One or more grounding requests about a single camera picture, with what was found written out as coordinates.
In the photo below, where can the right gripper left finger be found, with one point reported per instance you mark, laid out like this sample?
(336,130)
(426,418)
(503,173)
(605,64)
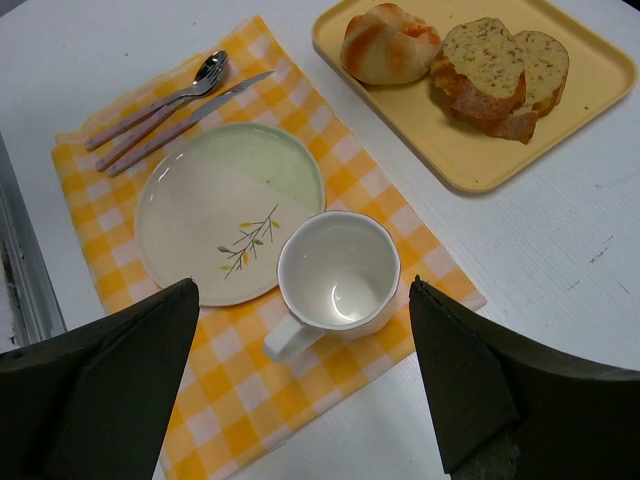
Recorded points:
(95,402)

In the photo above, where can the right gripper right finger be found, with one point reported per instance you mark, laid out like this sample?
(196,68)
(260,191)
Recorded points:
(504,406)

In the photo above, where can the sliced herb bread loaf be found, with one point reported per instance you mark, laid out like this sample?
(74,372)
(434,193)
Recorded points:
(500,83)

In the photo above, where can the yellow checkered placemat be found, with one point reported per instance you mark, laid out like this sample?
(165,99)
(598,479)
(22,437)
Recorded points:
(234,404)

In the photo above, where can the white ceramic mug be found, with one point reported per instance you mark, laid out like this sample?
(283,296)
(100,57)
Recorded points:
(338,275)

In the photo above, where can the cream plate with sprig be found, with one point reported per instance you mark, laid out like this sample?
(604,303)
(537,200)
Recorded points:
(219,208)

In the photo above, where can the yellow plastic tray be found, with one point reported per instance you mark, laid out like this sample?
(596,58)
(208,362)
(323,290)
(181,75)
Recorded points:
(600,75)

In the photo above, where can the orange striped round bun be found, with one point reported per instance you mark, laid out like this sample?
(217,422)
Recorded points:
(388,46)

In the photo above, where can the aluminium table edge rail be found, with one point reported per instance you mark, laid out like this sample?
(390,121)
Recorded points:
(34,306)

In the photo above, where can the pink handled knife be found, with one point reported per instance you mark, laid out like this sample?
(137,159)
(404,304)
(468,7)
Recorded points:
(118,166)

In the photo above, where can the pink handled fork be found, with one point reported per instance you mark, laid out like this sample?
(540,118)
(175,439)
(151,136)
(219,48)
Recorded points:
(138,132)

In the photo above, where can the pink handled spoon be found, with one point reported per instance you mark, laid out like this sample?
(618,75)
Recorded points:
(205,80)

